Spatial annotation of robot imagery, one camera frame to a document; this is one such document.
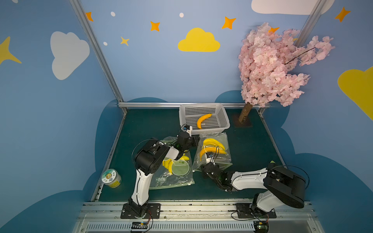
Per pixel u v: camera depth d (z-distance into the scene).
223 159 0.88
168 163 0.90
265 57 0.66
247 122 1.14
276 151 1.03
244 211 0.75
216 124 1.14
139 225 0.73
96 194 0.83
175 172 0.87
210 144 0.97
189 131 0.92
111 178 0.77
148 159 0.54
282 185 0.46
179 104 1.16
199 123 1.10
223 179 0.67
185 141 0.82
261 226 0.73
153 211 0.75
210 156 0.78
